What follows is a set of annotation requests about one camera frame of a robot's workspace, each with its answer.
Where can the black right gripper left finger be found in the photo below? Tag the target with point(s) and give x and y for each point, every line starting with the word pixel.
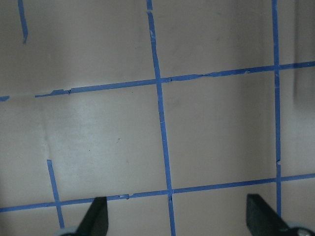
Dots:
pixel 95 222

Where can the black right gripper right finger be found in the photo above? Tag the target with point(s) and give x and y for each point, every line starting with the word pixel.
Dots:
pixel 262 220

